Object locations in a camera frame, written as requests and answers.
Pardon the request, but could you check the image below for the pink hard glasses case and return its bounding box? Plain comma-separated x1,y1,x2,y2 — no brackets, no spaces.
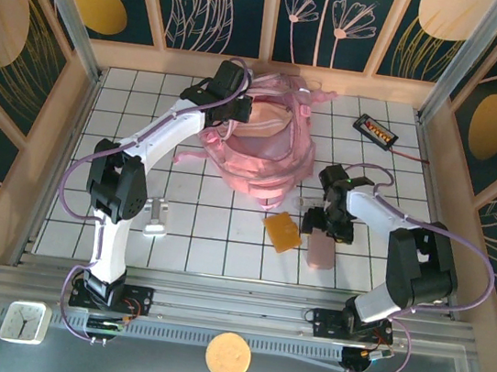
304,232,338,273

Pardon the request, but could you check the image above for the yellow sponge block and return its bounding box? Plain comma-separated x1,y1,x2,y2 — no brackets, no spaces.
259,209,306,255

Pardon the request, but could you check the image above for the pink school backpack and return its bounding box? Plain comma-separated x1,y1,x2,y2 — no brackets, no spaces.
168,59,341,219

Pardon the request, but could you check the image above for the black charger with yellow plugs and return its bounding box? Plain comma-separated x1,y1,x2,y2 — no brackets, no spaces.
350,112,402,151

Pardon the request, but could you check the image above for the black round wiring port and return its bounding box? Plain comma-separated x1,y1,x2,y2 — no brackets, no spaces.
80,311,132,349
337,345,397,372

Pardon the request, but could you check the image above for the round cork disc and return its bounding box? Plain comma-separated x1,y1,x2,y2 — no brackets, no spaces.
202,328,255,372

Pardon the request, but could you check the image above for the white square alarm clock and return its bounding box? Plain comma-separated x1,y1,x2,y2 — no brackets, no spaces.
0,297,53,348

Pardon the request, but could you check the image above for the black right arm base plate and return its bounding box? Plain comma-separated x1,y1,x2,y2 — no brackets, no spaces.
310,305,398,349

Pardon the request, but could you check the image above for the red charger cable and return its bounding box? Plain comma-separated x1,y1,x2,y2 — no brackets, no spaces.
390,146,433,167

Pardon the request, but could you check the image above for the aluminium mounting rail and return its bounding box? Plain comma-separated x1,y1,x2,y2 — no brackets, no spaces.
0,243,484,367

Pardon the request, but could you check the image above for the silver metal bracket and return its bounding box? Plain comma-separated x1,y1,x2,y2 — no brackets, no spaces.
139,195,173,238

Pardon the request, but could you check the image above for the aluminium frame post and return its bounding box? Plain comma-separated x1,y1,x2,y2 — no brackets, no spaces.
414,0,497,134
5,0,116,86

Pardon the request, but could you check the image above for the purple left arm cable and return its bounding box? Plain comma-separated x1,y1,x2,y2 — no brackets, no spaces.
38,35,258,361

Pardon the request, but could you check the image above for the grey slotted cable duct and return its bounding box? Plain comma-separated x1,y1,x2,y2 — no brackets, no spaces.
47,303,348,370

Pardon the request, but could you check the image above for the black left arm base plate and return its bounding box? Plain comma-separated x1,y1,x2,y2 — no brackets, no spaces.
68,276,156,320

